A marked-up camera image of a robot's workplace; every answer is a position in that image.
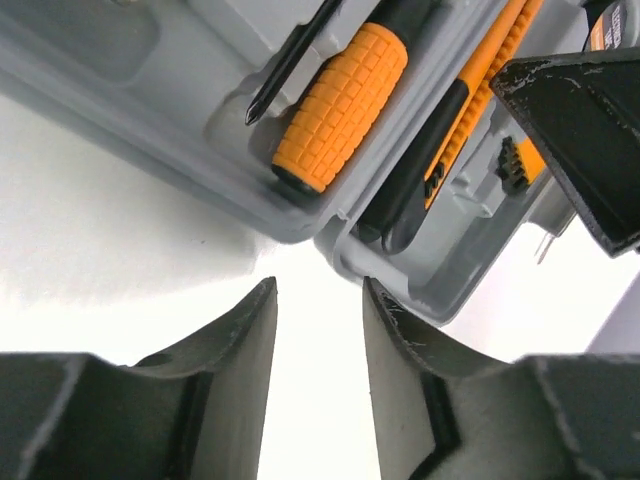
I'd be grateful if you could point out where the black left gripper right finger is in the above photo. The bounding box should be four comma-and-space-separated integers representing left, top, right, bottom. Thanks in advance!
363, 278, 639, 479

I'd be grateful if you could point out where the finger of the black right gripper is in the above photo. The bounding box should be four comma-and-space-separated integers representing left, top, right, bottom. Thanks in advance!
490, 47, 639, 258

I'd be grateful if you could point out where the orange handle thick screwdriver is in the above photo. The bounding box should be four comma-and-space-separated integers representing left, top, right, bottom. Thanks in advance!
245, 0, 341, 126

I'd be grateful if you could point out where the orange black utility knife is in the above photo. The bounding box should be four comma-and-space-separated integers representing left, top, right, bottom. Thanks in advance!
356, 0, 543, 255

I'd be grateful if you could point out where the grey plastic tool case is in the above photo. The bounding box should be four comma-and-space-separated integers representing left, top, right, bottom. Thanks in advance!
1, 1, 574, 324

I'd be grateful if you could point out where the orange handle slim screwdriver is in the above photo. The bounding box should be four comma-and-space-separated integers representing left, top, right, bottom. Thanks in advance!
271, 0, 438, 195

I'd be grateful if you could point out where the orange hex key holder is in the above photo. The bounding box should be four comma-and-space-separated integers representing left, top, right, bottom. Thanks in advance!
495, 136, 546, 196

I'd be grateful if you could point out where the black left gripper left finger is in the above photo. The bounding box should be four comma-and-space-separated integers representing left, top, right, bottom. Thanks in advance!
1, 277, 278, 479

